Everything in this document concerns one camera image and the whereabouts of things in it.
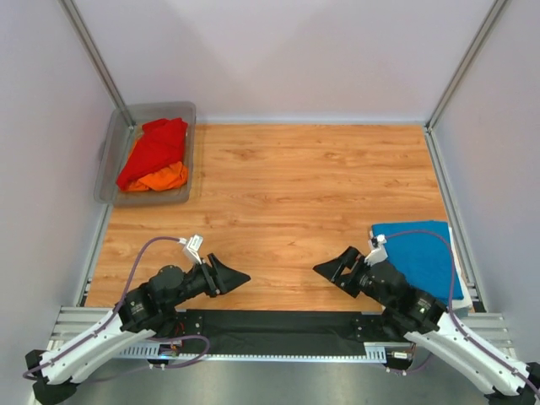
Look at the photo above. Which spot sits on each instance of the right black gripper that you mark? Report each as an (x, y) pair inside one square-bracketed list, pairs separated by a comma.
[(332, 268)]

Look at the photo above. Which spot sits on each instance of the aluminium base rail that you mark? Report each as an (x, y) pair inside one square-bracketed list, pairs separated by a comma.
[(71, 321)]

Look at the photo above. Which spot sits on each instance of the orange t shirt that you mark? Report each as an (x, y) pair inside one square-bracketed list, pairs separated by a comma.
[(171, 177)]

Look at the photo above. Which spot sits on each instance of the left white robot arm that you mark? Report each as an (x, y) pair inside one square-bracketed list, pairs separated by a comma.
[(146, 312)]

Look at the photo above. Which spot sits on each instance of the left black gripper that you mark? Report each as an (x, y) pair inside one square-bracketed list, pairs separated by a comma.
[(220, 278)]

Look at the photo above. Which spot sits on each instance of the folded light blue t shirt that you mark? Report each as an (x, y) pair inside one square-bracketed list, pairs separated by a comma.
[(462, 311)]

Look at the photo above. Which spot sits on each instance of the aluminium frame post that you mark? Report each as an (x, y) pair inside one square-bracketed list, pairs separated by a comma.
[(76, 20), (492, 18)]

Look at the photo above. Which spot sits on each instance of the folded white t shirt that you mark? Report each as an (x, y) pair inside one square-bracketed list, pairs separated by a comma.
[(461, 295)]

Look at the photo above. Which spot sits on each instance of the clear plastic bin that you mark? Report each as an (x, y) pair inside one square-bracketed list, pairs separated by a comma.
[(124, 128)]

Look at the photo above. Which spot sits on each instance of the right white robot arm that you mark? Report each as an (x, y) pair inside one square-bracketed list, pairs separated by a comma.
[(417, 316)]

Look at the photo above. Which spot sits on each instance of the left aluminium frame post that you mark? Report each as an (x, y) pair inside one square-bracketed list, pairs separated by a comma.
[(76, 20)]

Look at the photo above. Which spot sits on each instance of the slotted grey cable duct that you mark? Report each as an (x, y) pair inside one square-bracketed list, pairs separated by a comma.
[(155, 351)]

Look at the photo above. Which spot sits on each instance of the right aluminium frame post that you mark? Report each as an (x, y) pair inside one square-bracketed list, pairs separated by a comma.
[(492, 18)]

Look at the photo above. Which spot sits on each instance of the red t shirt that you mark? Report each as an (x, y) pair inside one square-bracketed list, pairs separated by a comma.
[(163, 143)]

